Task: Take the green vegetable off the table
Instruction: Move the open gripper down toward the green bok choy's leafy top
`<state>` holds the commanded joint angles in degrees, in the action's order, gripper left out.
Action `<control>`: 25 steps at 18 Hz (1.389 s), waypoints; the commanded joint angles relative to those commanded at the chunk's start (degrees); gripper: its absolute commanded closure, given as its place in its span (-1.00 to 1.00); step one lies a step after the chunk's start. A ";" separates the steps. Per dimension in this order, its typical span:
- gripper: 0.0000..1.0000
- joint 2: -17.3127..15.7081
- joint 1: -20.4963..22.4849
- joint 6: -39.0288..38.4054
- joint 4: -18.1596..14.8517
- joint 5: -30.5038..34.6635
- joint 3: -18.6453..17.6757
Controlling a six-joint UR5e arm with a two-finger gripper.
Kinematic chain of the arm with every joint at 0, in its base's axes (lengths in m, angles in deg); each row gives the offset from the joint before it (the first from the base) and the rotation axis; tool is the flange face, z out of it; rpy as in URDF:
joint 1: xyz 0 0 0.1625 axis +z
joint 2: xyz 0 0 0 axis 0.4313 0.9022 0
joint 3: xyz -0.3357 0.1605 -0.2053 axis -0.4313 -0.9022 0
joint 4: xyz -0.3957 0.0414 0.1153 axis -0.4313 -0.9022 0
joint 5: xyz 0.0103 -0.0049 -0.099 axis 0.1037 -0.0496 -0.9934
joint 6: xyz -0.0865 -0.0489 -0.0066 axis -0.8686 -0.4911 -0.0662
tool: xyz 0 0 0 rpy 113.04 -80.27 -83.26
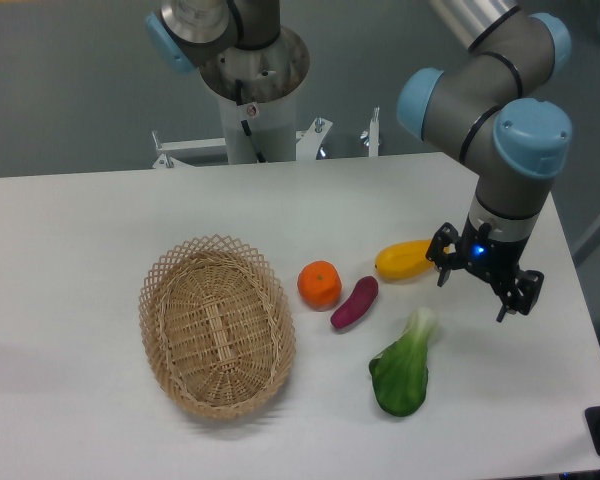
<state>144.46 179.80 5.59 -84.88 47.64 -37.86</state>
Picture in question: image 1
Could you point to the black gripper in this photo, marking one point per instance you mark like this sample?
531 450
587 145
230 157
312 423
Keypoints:
491 247

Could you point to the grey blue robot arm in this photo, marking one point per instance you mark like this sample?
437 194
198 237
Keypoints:
483 116

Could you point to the green bok choy vegetable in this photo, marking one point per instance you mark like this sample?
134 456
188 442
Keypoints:
399 373

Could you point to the yellow mango fruit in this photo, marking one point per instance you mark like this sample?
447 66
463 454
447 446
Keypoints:
403 261

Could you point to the purple sweet potato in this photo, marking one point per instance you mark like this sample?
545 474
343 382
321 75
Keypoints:
357 304

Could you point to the orange tangerine fruit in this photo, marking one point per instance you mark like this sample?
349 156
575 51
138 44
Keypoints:
319 285

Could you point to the woven wicker basket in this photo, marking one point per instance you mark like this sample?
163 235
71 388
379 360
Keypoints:
216 327

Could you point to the white metal base frame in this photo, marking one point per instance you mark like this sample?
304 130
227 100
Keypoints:
273 145

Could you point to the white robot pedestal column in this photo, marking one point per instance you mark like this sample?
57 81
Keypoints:
257 89

